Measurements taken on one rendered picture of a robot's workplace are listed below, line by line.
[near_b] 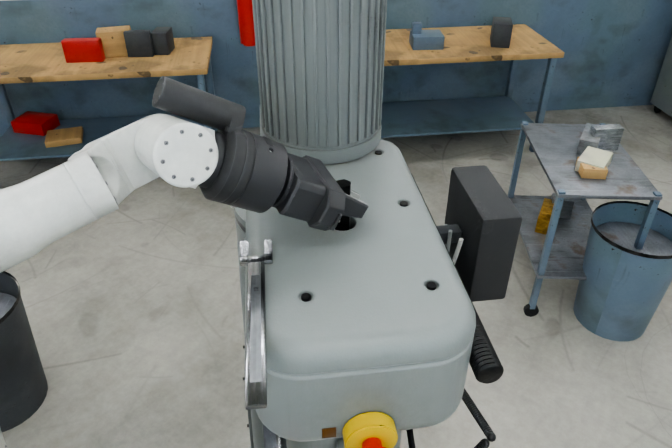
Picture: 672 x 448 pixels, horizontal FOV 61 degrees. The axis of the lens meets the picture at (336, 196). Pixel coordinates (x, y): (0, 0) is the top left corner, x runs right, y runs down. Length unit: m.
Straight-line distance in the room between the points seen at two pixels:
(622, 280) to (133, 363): 2.52
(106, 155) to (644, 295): 2.93
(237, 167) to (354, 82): 0.29
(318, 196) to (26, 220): 0.30
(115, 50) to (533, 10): 3.50
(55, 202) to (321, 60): 0.40
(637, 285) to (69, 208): 2.90
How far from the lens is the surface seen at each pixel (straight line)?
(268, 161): 0.64
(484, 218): 1.09
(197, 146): 0.58
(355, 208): 0.73
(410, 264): 0.69
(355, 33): 0.82
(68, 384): 3.27
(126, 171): 0.67
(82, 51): 4.63
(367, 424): 0.66
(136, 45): 4.59
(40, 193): 0.60
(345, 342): 0.60
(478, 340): 0.73
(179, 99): 0.62
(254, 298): 0.64
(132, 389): 3.13
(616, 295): 3.28
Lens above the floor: 2.33
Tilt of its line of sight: 33 degrees down
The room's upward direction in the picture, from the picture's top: straight up
